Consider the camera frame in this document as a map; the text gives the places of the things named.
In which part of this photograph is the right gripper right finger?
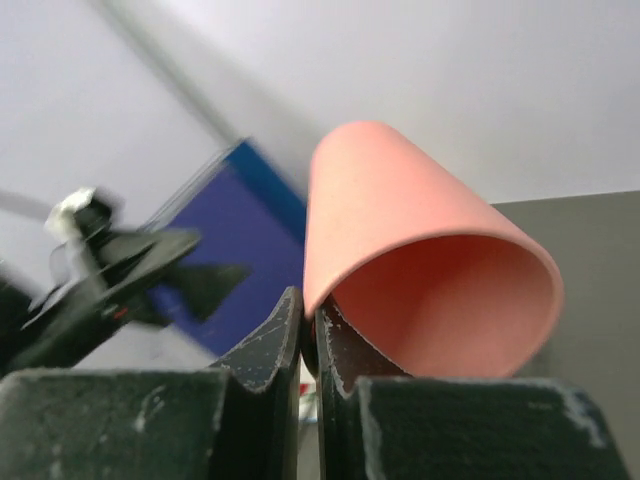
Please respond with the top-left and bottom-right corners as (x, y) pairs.
(314, 301), (628, 479)

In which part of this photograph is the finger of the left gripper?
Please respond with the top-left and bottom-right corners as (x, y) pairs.
(99, 228), (201, 285)
(164, 264), (251, 323)

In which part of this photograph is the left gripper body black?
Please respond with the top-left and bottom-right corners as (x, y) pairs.
(1, 199), (169, 370)

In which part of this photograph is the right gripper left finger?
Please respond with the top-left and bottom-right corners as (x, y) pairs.
(1, 287), (303, 479)

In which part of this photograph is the pink cup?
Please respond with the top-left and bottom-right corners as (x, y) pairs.
(303, 121), (564, 377)

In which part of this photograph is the front blue binder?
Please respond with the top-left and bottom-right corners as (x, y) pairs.
(151, 167), (303, 356)

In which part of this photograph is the blue binder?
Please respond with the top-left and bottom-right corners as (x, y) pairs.
(151, 167), (303, 356)
(227, 139), (306, 227)

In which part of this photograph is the rear blue binder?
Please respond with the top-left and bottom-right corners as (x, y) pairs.
(227, 139), (306, 227)

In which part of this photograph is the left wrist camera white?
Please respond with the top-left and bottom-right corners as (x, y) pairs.
(44, 187), (96, 244)

